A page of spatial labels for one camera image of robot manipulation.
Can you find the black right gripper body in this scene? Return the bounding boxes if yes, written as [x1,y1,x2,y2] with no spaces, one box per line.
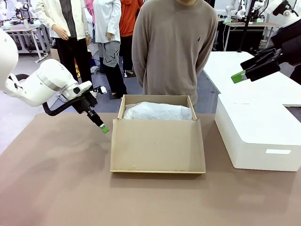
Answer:
[270,23,301,68]

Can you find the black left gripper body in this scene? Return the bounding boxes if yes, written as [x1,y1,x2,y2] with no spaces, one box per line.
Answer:
[72,90,98,116]

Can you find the white tissue paper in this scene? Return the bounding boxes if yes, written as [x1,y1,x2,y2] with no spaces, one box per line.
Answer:
[124,101,192,121]

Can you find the brown cardboard shoe box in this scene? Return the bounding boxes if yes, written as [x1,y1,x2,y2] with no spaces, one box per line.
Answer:
[110,94,207,175]

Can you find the white background table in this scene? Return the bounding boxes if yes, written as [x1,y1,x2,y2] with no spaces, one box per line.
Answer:
[221,20,283,52]

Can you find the black stand pole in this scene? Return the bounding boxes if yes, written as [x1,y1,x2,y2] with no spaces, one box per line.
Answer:
[237,0,256,54]

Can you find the bystander in cream jacket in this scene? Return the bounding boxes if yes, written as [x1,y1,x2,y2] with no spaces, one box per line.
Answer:
[35,0,94,90]

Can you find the bystander in white shirt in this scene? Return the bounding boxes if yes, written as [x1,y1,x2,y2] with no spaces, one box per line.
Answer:
[93,0,129,96]

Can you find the person in taupe sweater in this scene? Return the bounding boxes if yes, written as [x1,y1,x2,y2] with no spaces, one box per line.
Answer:
[131,0,219,108]

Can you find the bystander in pink top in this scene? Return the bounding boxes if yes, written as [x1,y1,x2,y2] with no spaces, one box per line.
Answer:
[85,0,96,44]

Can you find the bystander in orange top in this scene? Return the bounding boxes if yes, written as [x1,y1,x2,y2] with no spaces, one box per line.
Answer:
[119,0,144,77]

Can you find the white desk with T-feet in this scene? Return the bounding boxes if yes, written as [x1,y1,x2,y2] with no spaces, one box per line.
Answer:
[1,24,54,64]

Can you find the background robot rig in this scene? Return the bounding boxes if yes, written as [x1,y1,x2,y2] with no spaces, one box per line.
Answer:
[0,0,38,26]

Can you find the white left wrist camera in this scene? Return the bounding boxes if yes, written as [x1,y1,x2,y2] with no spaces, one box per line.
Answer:
[90,86,107,97]

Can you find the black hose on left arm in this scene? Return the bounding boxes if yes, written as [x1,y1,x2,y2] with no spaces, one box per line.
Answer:
[8,73,80,117]

